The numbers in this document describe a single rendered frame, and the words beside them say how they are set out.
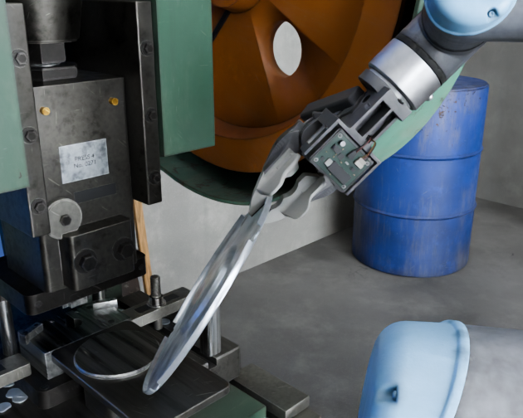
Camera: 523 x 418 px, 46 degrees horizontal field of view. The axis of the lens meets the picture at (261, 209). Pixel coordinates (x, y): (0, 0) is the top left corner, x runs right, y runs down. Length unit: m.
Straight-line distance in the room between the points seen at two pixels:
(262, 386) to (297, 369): 1.19
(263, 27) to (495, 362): 0.81
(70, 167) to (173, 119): 0.16
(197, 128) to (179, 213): 1.73
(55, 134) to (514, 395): 0.65
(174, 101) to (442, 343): 0.61
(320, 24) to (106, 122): 0.36
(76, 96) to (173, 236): 1.84
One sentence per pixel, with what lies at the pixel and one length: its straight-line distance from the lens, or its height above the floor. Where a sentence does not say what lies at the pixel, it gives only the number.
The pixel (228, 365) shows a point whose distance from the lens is 1.09.
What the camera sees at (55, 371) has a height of 0.74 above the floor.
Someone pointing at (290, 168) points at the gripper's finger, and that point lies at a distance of 0.70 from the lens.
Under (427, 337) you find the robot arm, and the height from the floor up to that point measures 1.09.
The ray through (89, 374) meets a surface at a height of 0.78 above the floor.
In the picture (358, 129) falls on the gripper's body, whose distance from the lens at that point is 0.69.
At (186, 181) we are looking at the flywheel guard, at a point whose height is 0.94.
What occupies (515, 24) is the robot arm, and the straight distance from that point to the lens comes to 0.62.
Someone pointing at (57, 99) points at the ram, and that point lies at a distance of 0.85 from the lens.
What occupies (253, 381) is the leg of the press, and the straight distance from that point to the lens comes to 1.12.
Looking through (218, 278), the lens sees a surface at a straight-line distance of 0.73.
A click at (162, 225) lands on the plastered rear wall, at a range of 2.60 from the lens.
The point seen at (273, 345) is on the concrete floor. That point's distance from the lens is 2.43.
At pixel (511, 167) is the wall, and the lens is 4.14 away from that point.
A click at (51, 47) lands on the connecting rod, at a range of 0.90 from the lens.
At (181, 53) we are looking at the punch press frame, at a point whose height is 1.20.
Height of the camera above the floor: 1.29
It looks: 20 degrees down
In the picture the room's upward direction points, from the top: straight up
